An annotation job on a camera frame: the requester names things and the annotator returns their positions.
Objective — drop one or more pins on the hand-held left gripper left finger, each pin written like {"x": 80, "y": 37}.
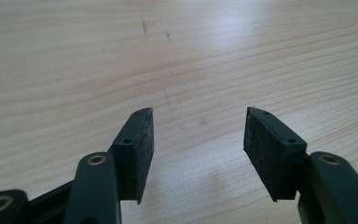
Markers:
{"x": 133, "y": 155}

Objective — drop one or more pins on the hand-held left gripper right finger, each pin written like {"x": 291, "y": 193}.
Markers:
{"x": 273, "y": 155}

